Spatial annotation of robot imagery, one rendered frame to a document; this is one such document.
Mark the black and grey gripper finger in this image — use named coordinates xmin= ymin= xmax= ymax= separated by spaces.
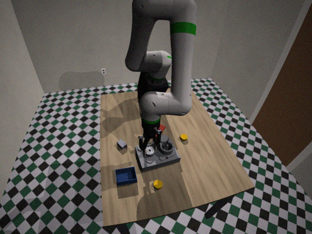
xmin=138 ymin=135 xmax=151 ymax=156
xmin=153 ymin=129 xmax=162 ymax=152

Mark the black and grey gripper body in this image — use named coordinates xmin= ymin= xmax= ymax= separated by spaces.
xmin=143 ymin=130 xmax=158 ymax=139

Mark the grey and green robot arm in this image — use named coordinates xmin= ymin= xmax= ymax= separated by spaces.
xmin=125 ymin=0 xmax=197 ymax=132

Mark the white toothed gear with yellow arrow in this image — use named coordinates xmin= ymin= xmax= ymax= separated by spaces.
xmin=146 ymin=147 xmax=155 ymax=157

